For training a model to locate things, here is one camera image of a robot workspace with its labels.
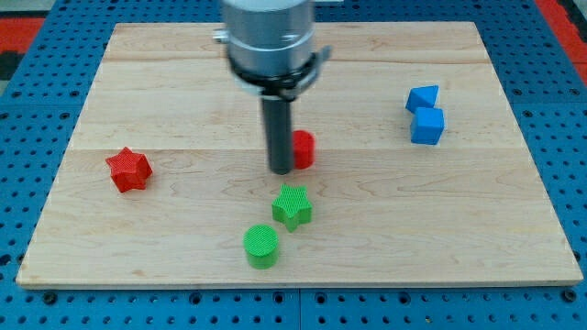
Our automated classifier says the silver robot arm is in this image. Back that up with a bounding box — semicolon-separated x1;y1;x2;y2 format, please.
214;0;332;175

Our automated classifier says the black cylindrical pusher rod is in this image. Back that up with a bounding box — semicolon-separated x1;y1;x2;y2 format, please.
261;99;294;175

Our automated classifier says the blue triangular block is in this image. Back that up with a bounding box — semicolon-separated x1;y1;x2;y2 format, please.
405;85;439;113

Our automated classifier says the red cylinder block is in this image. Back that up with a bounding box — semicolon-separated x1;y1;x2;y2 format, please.
293;130;316;170

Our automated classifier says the wooden board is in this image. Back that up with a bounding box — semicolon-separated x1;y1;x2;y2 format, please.
17;22;582;290

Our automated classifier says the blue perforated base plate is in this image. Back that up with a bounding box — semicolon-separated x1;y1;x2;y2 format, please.
1;0;586;329

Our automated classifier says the red star block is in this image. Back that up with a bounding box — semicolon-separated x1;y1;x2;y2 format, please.
105;147;152;193

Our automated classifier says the green cylinder block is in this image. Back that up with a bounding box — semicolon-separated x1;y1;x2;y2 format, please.
243;225;279;270

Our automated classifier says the green star block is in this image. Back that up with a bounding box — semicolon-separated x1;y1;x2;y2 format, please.
271;184;313;233

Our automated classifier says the blue cube block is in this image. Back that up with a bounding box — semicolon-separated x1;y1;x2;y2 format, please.
410;107;445;145

